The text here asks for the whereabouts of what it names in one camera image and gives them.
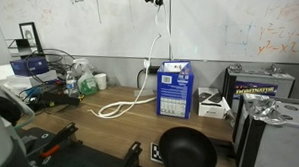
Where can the black power strip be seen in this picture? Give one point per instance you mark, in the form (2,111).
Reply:
(154,70)

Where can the clear plastic water bottle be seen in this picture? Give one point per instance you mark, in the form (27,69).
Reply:
(71,86)

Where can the blue cardboard box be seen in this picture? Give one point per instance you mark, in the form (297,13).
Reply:
(173,92)

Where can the grey battery with Dominator label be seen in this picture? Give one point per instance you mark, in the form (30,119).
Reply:
(256,88)

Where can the whiteboard panel, orange formulas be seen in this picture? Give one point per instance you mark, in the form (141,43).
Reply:
(214,24)

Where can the green liquid spray bottle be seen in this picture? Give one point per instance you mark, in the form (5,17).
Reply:
(87,85)

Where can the stack of white boxes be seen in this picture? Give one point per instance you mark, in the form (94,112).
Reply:
(22,81)

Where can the large crumpled foil sheet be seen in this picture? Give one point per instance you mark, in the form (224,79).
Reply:
(265,109)

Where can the black picture frame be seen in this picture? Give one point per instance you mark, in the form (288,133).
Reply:
(29,32)

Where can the small black upright panel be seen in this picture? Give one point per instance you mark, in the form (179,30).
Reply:
(23,48)

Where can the grey rounded machine housing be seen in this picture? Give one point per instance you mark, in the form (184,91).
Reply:
(1,145)

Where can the whiteboard panel, black handwriting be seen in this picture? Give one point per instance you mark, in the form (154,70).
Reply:
(87,32)

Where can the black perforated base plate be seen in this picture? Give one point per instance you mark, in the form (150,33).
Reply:
(78,159)

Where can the white paper cup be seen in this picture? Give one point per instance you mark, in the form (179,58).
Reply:
(101,82)

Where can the dark blue device box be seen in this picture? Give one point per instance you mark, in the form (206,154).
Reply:
(25,67)

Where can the black white fiducial tag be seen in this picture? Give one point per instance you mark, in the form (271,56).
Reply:
(155,153)

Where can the small white product box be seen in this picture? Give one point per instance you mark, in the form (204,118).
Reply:
(210,109)

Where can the small crumpled foil piece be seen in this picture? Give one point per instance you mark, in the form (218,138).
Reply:
(235,68)
(274,69)

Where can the white wall plug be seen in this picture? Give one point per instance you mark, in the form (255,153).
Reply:
(146,63)

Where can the large grey black battery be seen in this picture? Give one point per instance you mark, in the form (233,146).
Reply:
(285,145)

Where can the black frying pan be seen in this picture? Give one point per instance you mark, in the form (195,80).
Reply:
(187,152)

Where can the black handheld tool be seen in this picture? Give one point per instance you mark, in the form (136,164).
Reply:
(58,98)

